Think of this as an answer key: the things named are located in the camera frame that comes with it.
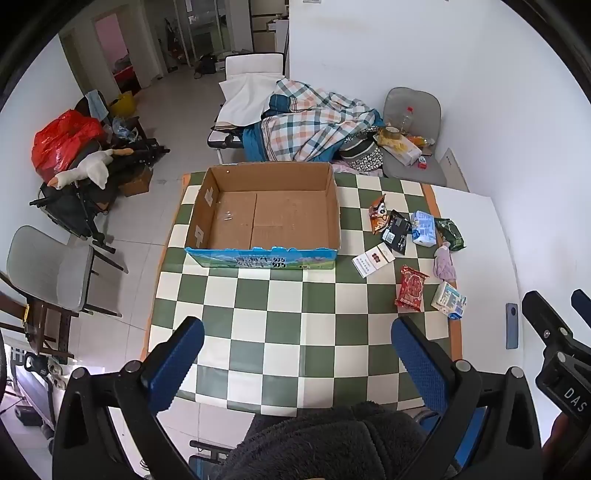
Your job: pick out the grey padded chair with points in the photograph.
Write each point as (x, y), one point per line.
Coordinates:
(51, 267)

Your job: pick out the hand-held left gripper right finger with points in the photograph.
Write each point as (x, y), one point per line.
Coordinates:
(418, 360)

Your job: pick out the red snack packet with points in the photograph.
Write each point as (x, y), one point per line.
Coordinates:
(412, 287)

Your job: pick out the white blue carton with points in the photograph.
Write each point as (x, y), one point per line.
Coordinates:
(449, 300)

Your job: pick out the black folded stroller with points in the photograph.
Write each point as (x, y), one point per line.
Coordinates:
(69, 207)

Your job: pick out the green snack packet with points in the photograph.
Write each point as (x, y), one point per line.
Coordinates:
(451, 233)

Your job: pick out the red plastic bag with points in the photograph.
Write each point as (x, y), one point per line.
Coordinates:
(60, 138)

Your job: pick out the light blue towel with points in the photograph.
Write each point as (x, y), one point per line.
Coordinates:
(96, 102)

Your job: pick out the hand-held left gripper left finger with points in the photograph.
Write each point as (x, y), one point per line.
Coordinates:
(178, 360)

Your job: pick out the small red white packet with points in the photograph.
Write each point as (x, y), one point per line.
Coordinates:
(422, 163)

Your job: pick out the black snack packet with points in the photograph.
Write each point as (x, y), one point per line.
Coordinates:
(397, 230)

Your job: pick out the grey cushioned chair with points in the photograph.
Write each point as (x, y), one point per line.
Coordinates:
(415, 99)

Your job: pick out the tape roll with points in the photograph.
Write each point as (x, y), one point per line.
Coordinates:
(391, 134)

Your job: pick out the clear plastic bottle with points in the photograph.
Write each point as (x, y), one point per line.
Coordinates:
(407, 121)

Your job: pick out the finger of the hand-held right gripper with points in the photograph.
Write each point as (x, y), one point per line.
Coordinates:
(545, 318)
(582, 302)

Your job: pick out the black white patterned bag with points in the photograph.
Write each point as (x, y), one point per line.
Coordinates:
(364, 154)

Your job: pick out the light blue tissue pack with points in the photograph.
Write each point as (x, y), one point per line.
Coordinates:
(424, 228)

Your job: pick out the blue smartphone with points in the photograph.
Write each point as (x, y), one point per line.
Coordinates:
(512, 325)

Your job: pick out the white red cigarette pack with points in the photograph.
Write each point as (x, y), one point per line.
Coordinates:
(373, 261)

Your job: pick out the white cabinet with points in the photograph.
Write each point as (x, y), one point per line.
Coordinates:
(281, 46)

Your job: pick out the wooden rack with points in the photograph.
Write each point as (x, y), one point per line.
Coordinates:
(37, 323)

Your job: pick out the orange cartoon snack packet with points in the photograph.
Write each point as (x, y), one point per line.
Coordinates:
(378, 214)

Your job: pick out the person's dark fleece clothing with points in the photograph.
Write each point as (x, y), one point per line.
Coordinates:
(323, 443)

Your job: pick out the white goose plush toy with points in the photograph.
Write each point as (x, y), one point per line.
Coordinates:
(94, 168)

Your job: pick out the plaid blanket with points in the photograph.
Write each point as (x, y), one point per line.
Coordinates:
(309, 124)

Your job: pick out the small brown cardboard box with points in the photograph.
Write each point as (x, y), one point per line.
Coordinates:
(136, 182)

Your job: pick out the yellow snack bag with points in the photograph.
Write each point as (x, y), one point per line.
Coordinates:
(401, 148)

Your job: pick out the grey flat board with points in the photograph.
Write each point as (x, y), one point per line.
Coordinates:
(455, 170)

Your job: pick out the folding bed frame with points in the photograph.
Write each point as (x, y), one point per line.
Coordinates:
(221, 138)

